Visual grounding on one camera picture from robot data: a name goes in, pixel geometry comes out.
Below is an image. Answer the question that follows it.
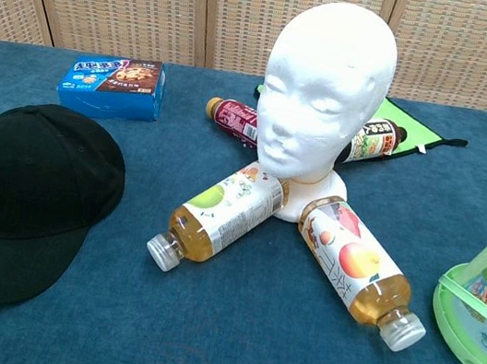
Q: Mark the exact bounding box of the black baseball cap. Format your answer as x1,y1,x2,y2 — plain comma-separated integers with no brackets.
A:
0,95,137,325

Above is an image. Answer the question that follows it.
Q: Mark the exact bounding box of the white foam mannequin head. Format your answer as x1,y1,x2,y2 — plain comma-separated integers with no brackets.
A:
237,0,407,237

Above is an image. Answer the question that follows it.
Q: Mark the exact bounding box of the green apple tea bottle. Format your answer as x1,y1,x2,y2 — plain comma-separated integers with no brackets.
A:
142,146,293,289

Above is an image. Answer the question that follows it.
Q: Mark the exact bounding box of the maroon label drink bottle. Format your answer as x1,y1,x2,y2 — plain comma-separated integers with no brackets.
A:
200,95,267,151

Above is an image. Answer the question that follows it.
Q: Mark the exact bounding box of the peach tea bottle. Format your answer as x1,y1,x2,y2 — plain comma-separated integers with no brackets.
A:
279,190,446,357

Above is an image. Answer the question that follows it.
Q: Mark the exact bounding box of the dark tea bottle green label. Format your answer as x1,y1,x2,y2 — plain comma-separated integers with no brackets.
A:
338,112,410,173

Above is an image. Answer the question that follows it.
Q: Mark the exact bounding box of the blue cookie box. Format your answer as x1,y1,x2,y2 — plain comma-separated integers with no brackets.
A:
52,45,170,134

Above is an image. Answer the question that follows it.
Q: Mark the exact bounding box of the green cloth bag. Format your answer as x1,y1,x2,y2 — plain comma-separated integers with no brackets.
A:
245,75,474,171

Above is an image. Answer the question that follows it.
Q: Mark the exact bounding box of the green plastic toy bucket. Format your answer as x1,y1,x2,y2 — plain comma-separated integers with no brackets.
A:
422,204,487,364

